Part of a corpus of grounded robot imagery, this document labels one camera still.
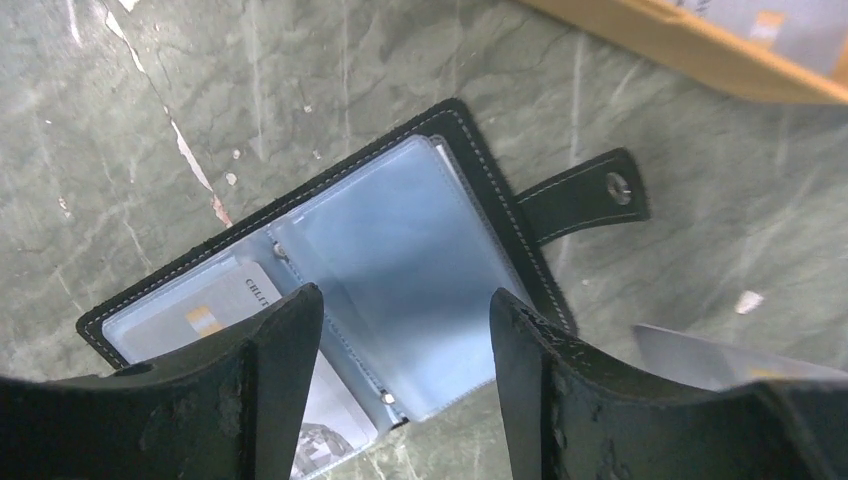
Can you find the black leather card holder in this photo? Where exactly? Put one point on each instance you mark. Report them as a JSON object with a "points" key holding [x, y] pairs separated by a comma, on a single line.
{"points": [[408, 240]]}

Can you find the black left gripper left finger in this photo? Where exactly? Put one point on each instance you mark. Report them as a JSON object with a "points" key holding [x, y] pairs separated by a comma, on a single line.
{"points": [[228, 406]]}

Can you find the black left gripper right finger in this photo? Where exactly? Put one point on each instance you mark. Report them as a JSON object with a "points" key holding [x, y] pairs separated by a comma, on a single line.
{"points": [[571, 411]]}

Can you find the orange oval tray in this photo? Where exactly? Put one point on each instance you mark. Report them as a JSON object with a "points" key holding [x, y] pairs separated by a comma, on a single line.
{"points": [[676, 38]]}

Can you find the white card in tray right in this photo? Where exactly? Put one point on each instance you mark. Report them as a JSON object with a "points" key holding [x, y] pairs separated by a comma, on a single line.
{"points": [[810, 33]]}

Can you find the white VIP card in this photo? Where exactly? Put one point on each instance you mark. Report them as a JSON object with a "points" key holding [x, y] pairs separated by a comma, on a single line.
{"points": [[709, 365], [335, 427]]}

